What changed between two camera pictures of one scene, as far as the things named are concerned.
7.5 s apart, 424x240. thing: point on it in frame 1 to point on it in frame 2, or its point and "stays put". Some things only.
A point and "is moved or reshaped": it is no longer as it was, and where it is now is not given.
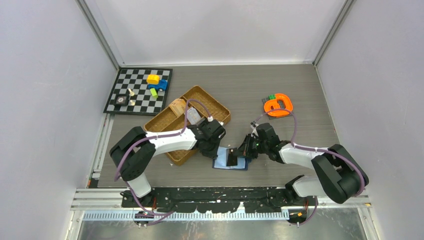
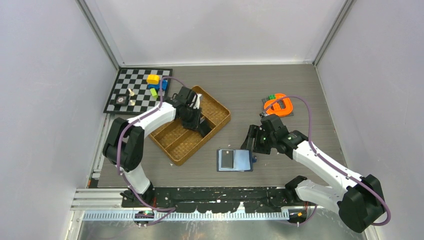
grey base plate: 282,105 stays put
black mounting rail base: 219,200 stays put
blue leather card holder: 220,161 is moved or reshaped
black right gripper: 245,150 to 255,131
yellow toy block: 153,79 stays put
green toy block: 154,93 stays put
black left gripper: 212,154 to 194,124
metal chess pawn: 131,93 stays put
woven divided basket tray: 168,121 stays put
